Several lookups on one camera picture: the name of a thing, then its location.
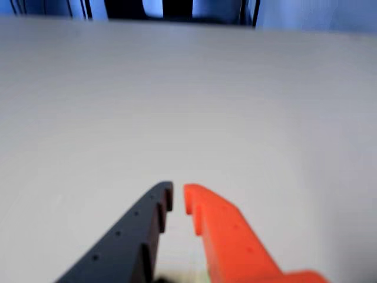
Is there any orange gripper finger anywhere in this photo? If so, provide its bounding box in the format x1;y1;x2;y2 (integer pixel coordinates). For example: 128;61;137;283
183;183;331;283

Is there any navy gripper finger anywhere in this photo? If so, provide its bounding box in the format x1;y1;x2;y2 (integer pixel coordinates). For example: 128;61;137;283
54;180;174;283

